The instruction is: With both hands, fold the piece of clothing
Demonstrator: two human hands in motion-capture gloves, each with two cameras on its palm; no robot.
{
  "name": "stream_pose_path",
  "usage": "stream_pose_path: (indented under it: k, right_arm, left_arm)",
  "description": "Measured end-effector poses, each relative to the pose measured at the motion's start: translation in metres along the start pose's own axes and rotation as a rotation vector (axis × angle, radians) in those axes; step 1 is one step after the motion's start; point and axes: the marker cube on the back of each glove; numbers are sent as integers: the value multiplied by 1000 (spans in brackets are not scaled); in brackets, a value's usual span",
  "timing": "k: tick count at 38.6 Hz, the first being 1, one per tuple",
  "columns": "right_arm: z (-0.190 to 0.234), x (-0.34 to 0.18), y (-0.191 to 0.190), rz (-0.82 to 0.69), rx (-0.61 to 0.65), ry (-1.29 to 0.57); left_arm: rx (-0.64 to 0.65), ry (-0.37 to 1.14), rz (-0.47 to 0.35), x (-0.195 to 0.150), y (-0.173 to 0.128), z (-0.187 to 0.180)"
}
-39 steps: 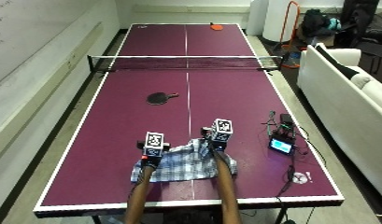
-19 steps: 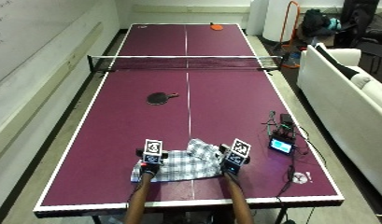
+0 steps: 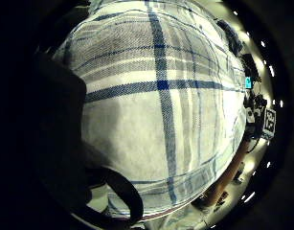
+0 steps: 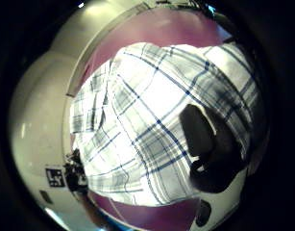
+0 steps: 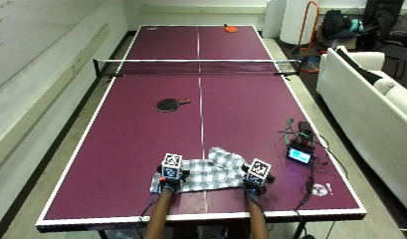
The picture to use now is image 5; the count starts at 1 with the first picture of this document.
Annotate white sofa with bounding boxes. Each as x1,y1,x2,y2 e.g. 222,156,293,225
316,45,407,218

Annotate black cushion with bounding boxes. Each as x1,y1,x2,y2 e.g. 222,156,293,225
334,48,385,87

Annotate white cylindrical column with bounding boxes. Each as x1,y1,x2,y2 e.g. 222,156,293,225
280,0,321,46

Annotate black table tennis paddle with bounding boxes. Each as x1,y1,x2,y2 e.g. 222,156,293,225
156,98,194,113

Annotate black office chair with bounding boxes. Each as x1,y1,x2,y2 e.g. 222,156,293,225
361,0,407,81

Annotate white checked cloth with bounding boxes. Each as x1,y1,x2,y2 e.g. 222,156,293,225
150,146,253,194

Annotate black cable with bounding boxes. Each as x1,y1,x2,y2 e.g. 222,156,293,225
292,132,350,239

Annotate person's left hand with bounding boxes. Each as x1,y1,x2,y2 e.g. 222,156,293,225
158,164,192,194

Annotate white sticker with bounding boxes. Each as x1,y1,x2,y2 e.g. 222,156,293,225
311,182,334,197

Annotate small computer with screen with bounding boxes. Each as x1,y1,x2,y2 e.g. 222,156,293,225
280,118,320,166

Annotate black backpack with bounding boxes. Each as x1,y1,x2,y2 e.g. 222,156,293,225
321,9,360,41

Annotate table tennis net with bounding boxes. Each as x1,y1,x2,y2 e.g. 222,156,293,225
93,58,303,79

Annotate whiteboard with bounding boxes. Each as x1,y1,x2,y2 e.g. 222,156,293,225
0,0,109,96

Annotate left glove marker cube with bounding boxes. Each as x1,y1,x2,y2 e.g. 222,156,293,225
162,152,186,179

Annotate person's right hand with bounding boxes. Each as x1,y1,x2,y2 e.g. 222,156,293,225
240,162,277,197

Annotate glove marker cube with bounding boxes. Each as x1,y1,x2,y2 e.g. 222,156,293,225
162,152,186,179
247,157,273,186

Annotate orange metal frame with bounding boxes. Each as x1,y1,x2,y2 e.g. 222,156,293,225
295,0,323,74

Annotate right glove marker cube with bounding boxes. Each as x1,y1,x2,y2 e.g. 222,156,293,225
247,157,273,186

